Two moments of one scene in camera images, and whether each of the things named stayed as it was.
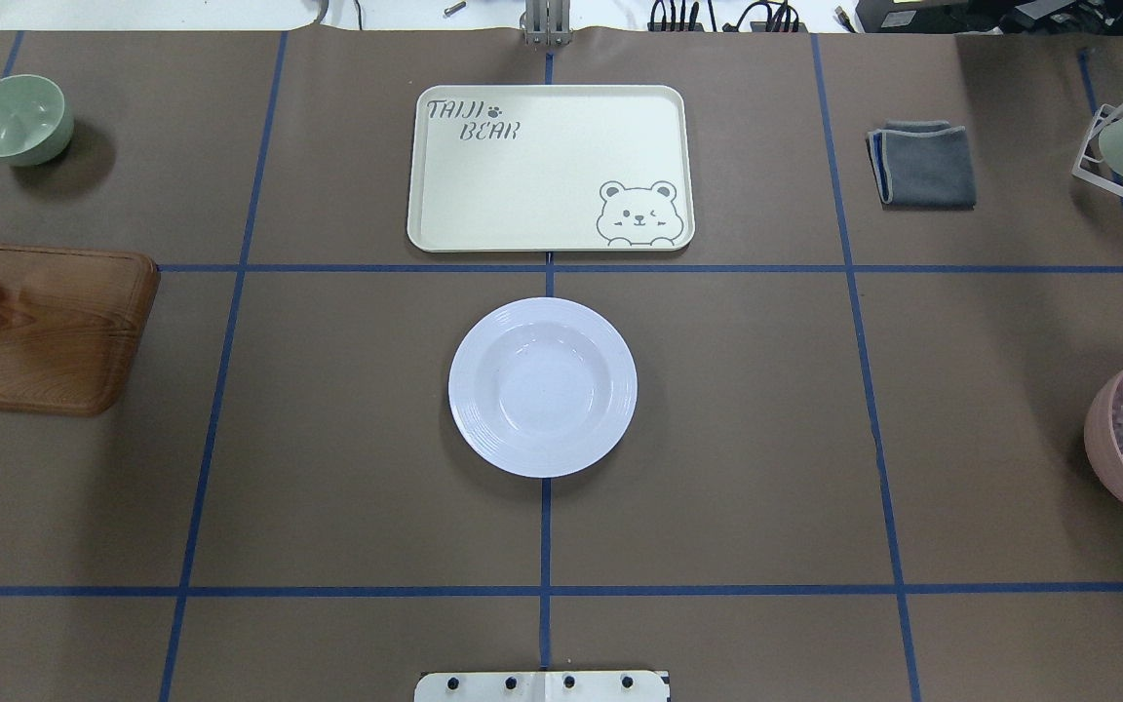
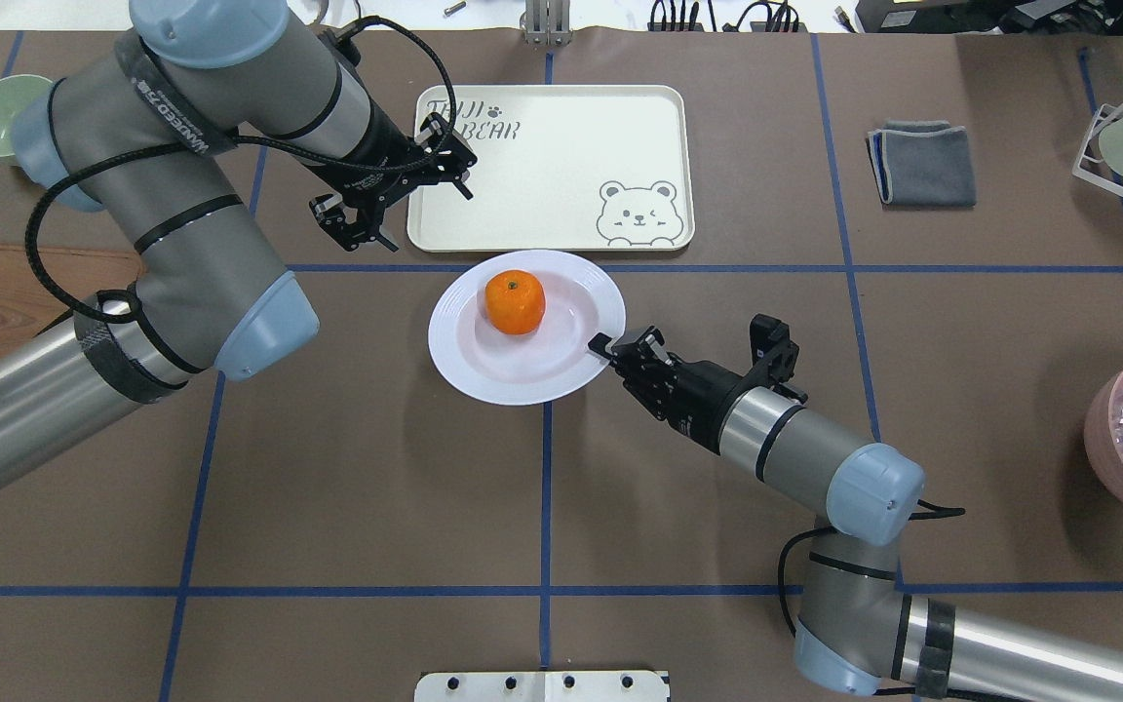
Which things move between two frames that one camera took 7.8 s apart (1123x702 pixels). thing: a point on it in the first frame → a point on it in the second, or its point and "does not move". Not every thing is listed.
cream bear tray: [552, 169] does not move
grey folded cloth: [922, 165] does not move
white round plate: [543, 387] → [514, 328]
